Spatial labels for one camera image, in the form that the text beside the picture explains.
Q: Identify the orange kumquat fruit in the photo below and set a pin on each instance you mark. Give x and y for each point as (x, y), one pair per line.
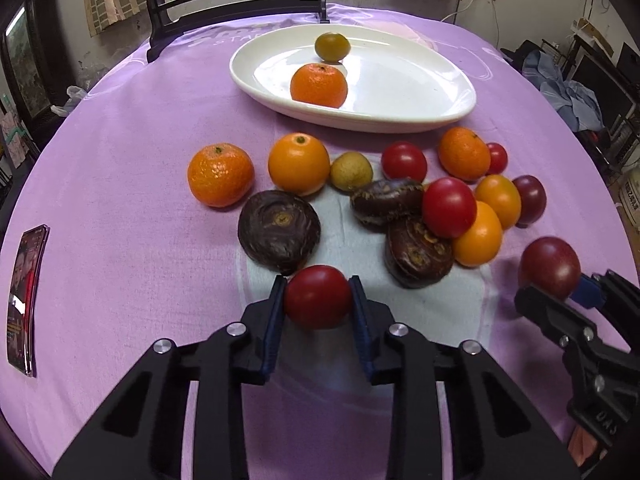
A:
(482, 241)

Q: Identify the white plastic bag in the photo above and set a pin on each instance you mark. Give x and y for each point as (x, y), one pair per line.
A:
(74, 95)

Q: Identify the right hand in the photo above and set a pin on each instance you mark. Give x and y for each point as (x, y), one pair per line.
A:
(585, 449)

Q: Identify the blue clothes pile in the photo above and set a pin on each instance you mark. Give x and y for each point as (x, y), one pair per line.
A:
(576, 104)

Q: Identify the smooth orange fruit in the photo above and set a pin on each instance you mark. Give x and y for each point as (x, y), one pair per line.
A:
(299, 163)

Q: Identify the large orange mandarin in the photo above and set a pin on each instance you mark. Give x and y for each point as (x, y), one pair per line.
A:
(463, 154)

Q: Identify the red cherry tomato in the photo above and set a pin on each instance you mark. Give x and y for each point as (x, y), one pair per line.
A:
(404, 160)

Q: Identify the dark plum bottom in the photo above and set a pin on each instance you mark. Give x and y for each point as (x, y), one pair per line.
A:
(533, 200)

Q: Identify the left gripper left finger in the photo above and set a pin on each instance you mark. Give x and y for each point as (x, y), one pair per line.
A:
(137, 431)

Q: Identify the orange mandarin left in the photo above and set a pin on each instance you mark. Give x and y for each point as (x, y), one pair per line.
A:
(219, 175)

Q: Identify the white round plate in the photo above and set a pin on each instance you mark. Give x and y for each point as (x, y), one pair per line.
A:
(395, 85)

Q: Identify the white bucket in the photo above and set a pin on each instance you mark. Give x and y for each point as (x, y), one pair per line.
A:
(630, 195)

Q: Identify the green yellow small fruit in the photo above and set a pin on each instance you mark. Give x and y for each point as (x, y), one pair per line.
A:
(332, 47)

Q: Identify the purple tablecloth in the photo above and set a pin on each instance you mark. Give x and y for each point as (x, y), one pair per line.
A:
(132, 256)

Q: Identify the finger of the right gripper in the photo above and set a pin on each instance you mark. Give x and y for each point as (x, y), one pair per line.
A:
(616, 298)
(558, 322)

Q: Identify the dark water chestnut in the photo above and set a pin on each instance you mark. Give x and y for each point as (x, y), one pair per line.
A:
(279, 230)

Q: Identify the dark purple plum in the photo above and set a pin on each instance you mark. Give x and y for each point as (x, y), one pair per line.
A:
(550, 264)

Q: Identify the yellow green longan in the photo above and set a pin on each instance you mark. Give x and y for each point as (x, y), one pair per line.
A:
(350, 171)

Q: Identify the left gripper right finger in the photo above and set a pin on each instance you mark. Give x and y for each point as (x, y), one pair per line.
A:
(495, 431)

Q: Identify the yellow orange fruit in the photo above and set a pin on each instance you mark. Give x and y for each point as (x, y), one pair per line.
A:
(502, 195)

